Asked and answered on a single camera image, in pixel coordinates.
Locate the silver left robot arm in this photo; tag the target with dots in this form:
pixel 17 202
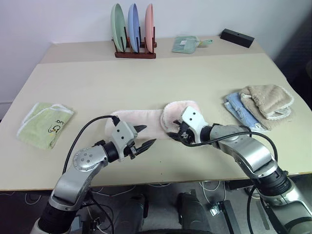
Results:
pixel 83 161

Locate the large dark panel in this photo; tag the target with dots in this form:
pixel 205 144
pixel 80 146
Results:
pixel 299 61

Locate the light blue towel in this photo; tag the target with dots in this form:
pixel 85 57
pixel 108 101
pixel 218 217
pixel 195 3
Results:
pixel 240 109

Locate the pink plate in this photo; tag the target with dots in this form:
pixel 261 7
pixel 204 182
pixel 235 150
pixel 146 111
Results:
pixel 149 26

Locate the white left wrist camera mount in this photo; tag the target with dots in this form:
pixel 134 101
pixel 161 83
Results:
pixel 122 134

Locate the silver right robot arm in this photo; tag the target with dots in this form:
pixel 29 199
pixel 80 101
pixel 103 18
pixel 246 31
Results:
pixel 251 151

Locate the black metal stand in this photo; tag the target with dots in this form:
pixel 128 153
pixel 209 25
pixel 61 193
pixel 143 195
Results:
pixel 228 214

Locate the dark wooden plate rack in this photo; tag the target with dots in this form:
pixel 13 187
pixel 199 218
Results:
pixel 135 55

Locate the green plate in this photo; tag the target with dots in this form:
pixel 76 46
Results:
pixel 117 24

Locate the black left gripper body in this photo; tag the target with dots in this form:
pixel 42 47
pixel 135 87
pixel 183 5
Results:
pixel 131 151

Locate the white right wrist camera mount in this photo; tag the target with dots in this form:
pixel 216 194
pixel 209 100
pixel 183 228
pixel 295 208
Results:
pixel 192 117

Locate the green towel with print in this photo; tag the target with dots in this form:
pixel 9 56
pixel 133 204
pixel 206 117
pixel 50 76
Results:
pixel 41 126

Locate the dark rounded shape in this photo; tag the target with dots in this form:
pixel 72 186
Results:
pixel 131 214
pixel 192 212

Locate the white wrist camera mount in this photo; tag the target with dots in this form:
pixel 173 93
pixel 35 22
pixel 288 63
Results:
pixel 192 117
pixel 122 134

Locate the teal folded cloth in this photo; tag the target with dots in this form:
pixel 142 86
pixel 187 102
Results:
pixel 184 45

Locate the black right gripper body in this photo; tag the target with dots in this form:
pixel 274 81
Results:
pixel 186 134

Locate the beige towel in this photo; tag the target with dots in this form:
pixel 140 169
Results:
pixel 265 100

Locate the black rectangular box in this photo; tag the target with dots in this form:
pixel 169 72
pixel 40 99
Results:
pixel 237 37

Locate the pink towel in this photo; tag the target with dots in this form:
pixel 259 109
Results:
pixel 151 119

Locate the blue plate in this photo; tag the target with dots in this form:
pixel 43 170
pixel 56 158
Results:
pixel 133 24

